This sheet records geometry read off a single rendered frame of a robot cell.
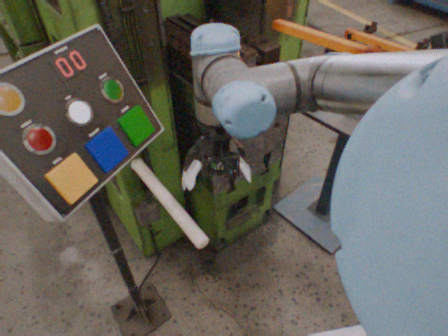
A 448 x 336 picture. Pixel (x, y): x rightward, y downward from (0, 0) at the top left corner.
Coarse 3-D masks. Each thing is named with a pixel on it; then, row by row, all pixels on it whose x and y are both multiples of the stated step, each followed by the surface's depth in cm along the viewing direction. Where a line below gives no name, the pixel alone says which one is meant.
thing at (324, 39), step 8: (272, 24) 100; (280, 24) 97; (288, 24) 96; (296, 24) 96; (288, 32) 96; (296, 32) 94; (304, 32) 92; (312, 32) 91; (320, 32) 90; (312, 40) 91; (320, 40) 89; (328, 40) 87; (336, 40) 85; (344, 40) 85; (336, 48) 86; (344, 48) 84; (352, 48) 82; (360, 48) 81; (368, 48) 79; (376, 48) 79
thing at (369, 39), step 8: (352, 32) 125; (360, 32) 125; (360, 40) 124; (368, 40) 122; (376, 40) 120; (384, 40) 120; (384, 48) 119; (392, 48) 117; (400, 48) 115; (408, 48) 115
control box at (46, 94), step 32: (96, 32) 74; (32, 64) 63; (64, 64) 67; (96, 64) 73; (32, 96) 63; (64, 96) 67; (96, 96) 72; (128, 96) 79; (0, 128) 58; (32, 128) 62; (64, 128) 67; (96, 128) 72; (160, 128) 85; (0, 160) 60; (32, 160) 62; (128, 160) 78; (32, 192) 63
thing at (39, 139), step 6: (30, 132) 62; (36, 132) 62; (42, 132) 63; (48, 132) 64; (30, 138) 62; (36, 138) 62; (42, 138) 63; (48, 138) 64; (30, 144) 62; (36, 144) 62; (42, 144) 63; (48, 144) 64; (42, 150) 63
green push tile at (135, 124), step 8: (128, 112) 78; (136, 112) 79; (144, 112) 81; (120, 120) 76; (128, 120) 77; (136, 120) 79; (144, 120) 81; (128, 128) 77; (136, 128) 79; (144, 128) 81; (152, 128) 83; (128, 136) 78; (136, 136) 79; (144, 136) 81; (136, 144) 79
